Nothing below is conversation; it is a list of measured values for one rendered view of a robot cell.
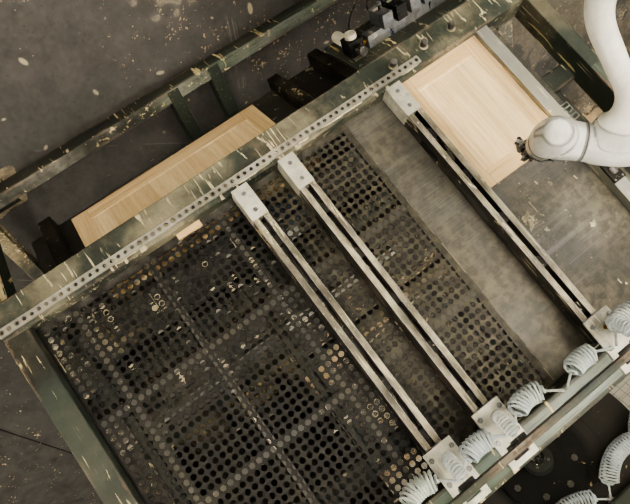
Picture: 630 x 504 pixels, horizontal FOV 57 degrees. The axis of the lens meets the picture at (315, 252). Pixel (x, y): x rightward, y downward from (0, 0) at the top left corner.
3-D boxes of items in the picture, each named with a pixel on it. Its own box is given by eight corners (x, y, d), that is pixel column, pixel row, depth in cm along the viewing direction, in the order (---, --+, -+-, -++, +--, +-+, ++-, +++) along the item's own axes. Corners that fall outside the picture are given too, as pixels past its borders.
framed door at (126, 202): (253, 108, 254) (252, 104, 252) (321, 162, 218) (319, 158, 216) (74, 223, 237) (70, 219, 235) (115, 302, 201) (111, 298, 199)
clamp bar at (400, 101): (399, 88, 207) (413, 48, 184) (629, 357, 186) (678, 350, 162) (377, 102, 205) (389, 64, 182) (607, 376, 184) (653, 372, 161)
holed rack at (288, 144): (415, 55, 205) (416, 54, 204) (421, 61, 204) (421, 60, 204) (-4, 331, 174) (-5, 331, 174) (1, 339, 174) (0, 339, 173)
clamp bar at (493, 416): (296, 156, 198) (297, 124, 175) (525, 447, 177) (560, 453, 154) (273, 172, 196) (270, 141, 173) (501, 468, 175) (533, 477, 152)
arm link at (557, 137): (522, 158, 160) (572, 165, 158) (535, 150, 145) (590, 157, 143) (529, 120, 159) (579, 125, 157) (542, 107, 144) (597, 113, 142)
